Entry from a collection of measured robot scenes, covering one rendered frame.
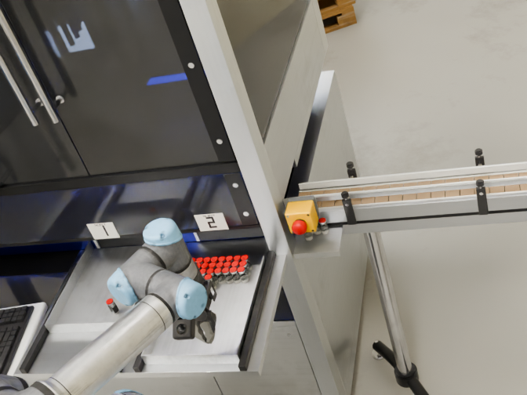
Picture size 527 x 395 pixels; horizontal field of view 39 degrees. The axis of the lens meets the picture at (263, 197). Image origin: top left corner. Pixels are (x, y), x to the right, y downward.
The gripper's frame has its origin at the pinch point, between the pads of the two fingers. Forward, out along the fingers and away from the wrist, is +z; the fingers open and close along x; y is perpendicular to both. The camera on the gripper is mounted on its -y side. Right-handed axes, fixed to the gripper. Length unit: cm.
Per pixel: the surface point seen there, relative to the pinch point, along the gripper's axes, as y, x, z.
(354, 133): 224, 6, 97
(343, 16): 353, 25, 90
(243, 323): 13.4, -3.5, 8.9
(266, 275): 28.4, -7.2, 7.1
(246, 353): 2.0, -7.4, 7.1
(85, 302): 23, 48, 9
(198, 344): 6.7, 7.2, 8.9
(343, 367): 50, -12, 74
